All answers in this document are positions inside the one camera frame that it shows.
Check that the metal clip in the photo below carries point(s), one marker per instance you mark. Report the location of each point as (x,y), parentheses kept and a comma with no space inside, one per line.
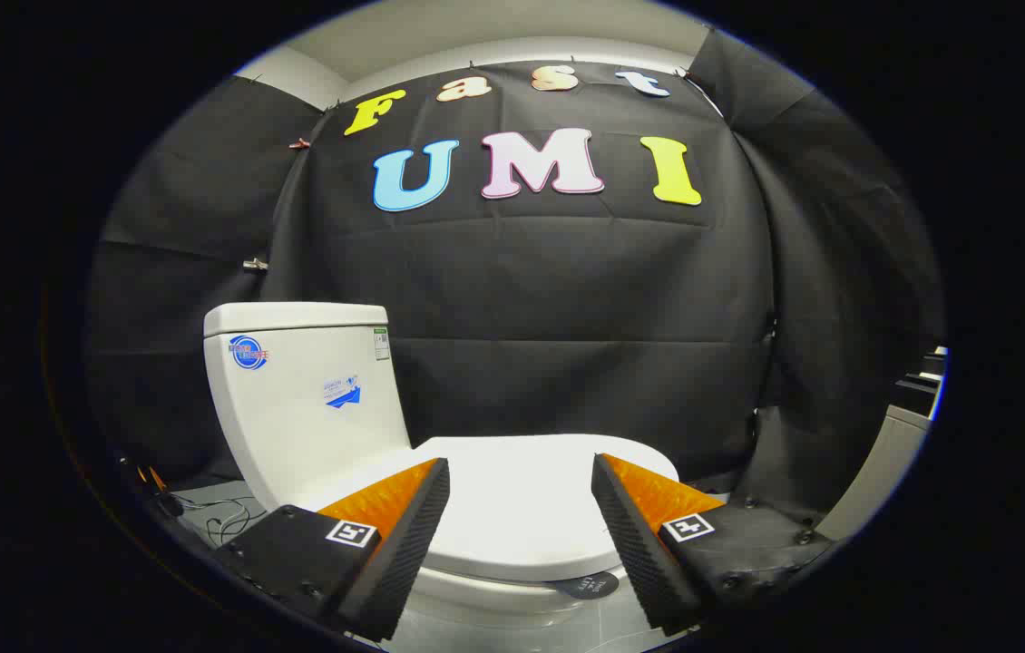
(254,265)

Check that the white cabinet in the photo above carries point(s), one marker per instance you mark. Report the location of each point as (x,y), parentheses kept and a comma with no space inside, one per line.
(880,472)

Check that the white toilet lid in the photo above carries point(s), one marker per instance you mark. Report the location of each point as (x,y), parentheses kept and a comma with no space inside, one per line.
(522,508)

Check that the black backdrop cloth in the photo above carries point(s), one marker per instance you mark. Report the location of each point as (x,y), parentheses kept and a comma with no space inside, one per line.
(567,299)

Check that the dark round floor sticker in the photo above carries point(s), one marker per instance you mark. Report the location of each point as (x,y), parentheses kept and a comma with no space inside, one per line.
(590,587)

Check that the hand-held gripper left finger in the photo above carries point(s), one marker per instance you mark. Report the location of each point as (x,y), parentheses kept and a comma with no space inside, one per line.
(404,553)

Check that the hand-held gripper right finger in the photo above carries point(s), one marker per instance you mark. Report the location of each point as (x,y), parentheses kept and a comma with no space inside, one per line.
(639,553)

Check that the white ceramic toilet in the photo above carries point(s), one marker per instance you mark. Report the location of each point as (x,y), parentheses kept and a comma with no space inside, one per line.
(295,426)

